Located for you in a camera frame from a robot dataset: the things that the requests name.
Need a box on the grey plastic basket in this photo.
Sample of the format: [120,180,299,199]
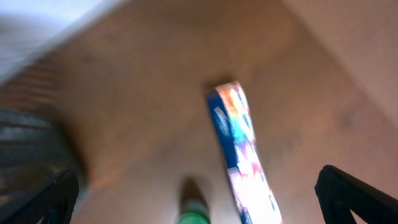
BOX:
[1,108,87,205]

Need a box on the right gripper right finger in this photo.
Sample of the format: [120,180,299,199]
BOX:
[315,165,397,224]

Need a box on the colourful tissue pack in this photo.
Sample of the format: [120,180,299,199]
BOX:
[206,82,283,224]

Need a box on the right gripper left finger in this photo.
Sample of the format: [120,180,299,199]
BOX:
[1,170,80,224]

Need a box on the green lid jar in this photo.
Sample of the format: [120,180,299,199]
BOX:
[177,199,210,224]

